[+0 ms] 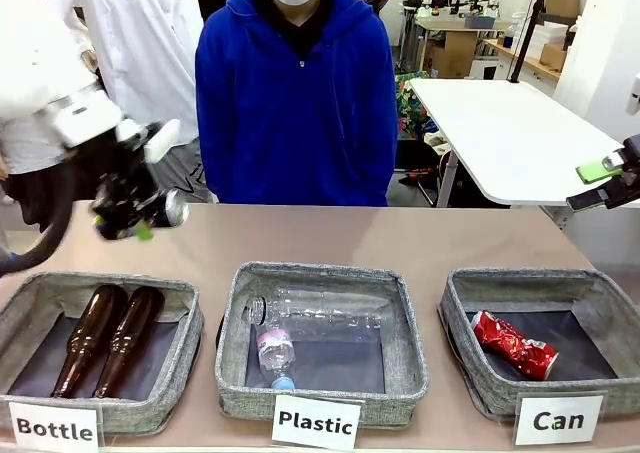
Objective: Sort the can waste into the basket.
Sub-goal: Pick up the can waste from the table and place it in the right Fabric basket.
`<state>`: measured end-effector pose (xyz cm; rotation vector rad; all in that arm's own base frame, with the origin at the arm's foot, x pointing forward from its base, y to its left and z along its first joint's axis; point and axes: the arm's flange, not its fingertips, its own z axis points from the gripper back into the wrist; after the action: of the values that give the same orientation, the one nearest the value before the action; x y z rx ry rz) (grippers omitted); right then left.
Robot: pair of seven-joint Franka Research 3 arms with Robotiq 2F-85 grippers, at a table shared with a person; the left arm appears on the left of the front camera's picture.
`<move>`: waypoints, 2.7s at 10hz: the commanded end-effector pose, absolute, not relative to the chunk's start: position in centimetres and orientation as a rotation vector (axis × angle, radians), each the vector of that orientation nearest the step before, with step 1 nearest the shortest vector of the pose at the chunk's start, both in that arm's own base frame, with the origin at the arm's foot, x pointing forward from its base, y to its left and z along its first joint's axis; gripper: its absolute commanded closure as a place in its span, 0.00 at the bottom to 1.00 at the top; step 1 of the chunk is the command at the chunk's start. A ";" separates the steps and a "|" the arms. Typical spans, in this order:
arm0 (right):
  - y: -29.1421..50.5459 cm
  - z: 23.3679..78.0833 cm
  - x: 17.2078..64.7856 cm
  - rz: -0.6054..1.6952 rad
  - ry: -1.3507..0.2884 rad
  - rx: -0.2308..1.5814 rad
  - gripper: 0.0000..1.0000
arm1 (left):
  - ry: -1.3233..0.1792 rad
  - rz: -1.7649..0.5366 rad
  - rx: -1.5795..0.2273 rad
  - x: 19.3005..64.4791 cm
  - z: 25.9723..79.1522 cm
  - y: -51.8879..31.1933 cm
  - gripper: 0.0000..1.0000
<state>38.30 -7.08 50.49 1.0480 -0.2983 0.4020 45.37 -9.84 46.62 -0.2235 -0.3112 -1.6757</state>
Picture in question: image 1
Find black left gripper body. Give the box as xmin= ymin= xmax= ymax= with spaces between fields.
xmin=92 ymin=120 xmax=169 ymax=242

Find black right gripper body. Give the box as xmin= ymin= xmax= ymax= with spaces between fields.
xmin=602 ymin=133 xmax=640 ymax=209

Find dark can with silver top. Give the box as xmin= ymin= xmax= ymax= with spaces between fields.
xmin=149 ymin=189 xmax=191 ymax=231

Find brown glass beer bottle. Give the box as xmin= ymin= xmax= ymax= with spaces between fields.
xmin=51 ymin=284 xmax=129 ymax=399
xmin=93 ymin=285 xmax=166 ymax=399

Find crushed red soda can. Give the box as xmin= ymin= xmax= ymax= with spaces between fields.
xmin=471 ymin=309 xmax=560 ymax=379

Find small crushed pink-label plastic bottle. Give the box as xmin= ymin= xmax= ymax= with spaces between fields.
xmin=256 ymin=324 xmax=297 ymax=390

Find large clear plastic bottle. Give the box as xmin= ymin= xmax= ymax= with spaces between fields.
xmin=242 ymin=285 xmax=401 ymax=344

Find grey fabric basket for bottles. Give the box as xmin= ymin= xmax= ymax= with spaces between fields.
xmin=0 ymin=271 xmax=205 ymax=435

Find grey fabric basket for plastic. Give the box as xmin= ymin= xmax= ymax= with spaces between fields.
xmin=214 ymin=261 xmax=430 ymax=427

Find grey fabric basket for cans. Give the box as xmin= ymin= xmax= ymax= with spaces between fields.
xmin=438 ymin=267 xmax=640 ymax=422

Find white Can label sign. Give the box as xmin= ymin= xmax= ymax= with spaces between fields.
xmin=514 ymin=391 xmax=609 ymax=447

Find white folding table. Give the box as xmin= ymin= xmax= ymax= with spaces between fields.
xmin=407 ymin=76 xmax=640 ymax=209

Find bystander in white coat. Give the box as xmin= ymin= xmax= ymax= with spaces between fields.
xmin=74 ymin=0 xmax=219 ymax=204

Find black stand pole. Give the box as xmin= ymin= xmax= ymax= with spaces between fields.
xmin=507 ymin=0 xmax=546 ymax=84

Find white foam boxes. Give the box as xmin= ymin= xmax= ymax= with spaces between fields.
xmin=529 ymin=20 xmax=576 ymax=49

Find person in blue hoodie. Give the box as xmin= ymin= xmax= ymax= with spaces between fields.
xmin=194 ymin=0 xmax=399 ymax=208

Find large cardboard box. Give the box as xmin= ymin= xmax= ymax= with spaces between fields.
xmin=429 ymin=32 xmax=476 ymax=79

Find wooden workbench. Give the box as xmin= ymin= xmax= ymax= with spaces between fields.
xmin=414 ymin=17 xmax=516 ymax=79

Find colourful floral cloth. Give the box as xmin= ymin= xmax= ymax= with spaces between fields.
xmin=394 ymin=75 xmax=431 ymax=142

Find white Bottle label sign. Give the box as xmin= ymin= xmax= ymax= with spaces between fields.
xmin=7 ymin=400 xmax=104 ymax=449

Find white Plastic label sign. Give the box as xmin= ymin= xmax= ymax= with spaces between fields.
xmin=271 ymin=394 xmax=365 ymax=449

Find black robot hose cable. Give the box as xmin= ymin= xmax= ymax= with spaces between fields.
xmin=0 ymin=160 xmax=76 ymax=277

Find wooden wall shelf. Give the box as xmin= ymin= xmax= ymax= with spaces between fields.
xmin=484 ymin=37 xmax=561 ymax=82

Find red-handled tool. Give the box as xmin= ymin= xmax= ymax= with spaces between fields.
xmin=402 ymin=166 xmax=437 ymax=185

